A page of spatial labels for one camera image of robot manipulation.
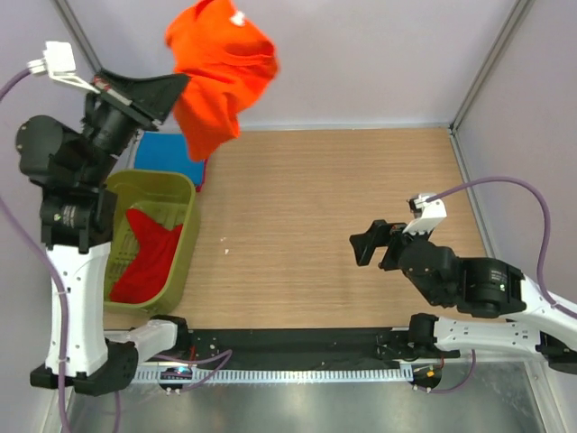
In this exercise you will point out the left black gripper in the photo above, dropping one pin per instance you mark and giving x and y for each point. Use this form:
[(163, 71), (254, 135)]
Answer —
[(150, 99)]

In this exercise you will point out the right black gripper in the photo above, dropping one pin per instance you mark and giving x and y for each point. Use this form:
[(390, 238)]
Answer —
[(378, 235)]

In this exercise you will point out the orange t shirt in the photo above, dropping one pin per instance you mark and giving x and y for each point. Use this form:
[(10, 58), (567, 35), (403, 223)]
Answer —
[(229, 62)]

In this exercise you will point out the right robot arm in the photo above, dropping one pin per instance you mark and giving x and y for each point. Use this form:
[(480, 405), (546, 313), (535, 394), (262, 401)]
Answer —
[(509, 312)]

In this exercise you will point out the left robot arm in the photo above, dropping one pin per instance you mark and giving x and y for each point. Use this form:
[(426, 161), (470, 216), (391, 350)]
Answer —
[(77, 216)]

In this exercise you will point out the blue folded t shirt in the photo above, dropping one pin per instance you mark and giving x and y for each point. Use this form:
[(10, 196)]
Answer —
[(164, 152)]

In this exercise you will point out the olive green plastic basket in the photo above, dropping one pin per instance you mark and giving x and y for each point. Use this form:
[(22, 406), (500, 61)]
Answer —
[(169, 199)]

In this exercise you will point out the red t shirt in basket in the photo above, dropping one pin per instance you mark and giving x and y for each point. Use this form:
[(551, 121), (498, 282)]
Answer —
[(148, 272)]

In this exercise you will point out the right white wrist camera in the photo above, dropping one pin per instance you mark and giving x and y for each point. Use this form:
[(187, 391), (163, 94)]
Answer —
[(428, 212)]

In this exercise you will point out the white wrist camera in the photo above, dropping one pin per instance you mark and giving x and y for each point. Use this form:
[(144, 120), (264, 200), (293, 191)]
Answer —
[(428, 212), (58, 63)]

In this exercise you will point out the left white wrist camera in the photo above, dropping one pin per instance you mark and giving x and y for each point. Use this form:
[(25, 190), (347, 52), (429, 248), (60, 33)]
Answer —
[(58, 63)]

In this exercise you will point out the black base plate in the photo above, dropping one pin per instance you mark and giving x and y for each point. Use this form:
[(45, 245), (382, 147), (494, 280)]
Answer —
[(321, 349)]

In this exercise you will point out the left aluminium corner post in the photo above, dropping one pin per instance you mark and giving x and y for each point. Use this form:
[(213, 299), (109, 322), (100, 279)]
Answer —
[(69, 18)]

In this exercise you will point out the aluminium corner post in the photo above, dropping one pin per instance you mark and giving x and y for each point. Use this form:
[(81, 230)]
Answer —
[(69, 18), (505, 36)]

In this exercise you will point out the right aluminium corner post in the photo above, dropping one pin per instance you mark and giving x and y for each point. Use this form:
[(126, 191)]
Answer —
[(505, 36)]

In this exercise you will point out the white slotted cable duct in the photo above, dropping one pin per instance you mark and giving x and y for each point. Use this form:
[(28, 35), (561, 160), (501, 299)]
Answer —
[(166, 374)]

